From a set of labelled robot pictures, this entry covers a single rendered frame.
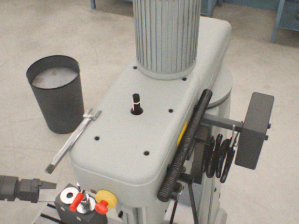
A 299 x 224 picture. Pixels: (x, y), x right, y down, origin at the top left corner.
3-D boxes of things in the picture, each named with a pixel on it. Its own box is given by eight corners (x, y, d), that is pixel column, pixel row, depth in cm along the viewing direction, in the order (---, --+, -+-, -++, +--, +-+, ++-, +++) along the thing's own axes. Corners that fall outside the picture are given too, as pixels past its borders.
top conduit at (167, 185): (168, 204, 98) (168, 197, 95) (153, 199, 99) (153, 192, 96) (212, 97, 127) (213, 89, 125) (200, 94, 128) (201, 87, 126)
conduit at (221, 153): (223, 193, 149) (230, 162, 134) (185, 182, 153) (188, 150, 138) (233, 160, 161) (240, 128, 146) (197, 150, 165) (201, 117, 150)
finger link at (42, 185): (55, 191, 130) (37, 189, 128) (57, 182, 132) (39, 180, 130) (55, 188, 128) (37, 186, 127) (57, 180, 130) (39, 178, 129)
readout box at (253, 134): (258, 172, 135) (269, 134, 121) (233, 165, 138) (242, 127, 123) (266, 134, 148) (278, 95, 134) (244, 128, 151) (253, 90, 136)
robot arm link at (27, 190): (36, 211, 135) (2, 208, 133) (40, 187, 141) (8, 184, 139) (35, 196, 125) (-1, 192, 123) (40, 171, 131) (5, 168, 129)
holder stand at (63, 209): (93, 241, 181) (87, 220, 167) (60, 220, 189) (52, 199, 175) (108, 221, 188) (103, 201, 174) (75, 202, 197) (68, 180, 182)
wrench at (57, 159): (53, 176, 91) (53, 174, 90) (40, 171, 92) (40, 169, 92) (102, 112, 107) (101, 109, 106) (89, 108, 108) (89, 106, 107)
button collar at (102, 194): (115, 211, 101) (113, 199, 97) (96, 204, 103) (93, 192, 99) (118, 205, 103) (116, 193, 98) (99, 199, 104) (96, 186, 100)
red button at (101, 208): (107, 217, 99) (105, 210, 96) (94, 213, 100) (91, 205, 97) (112, 207, 101) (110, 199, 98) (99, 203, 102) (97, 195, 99)
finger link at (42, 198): (55, 194, 139) (39, 192, 138) (54, 202, 137) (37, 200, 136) (55, 196, 140) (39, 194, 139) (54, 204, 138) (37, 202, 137)
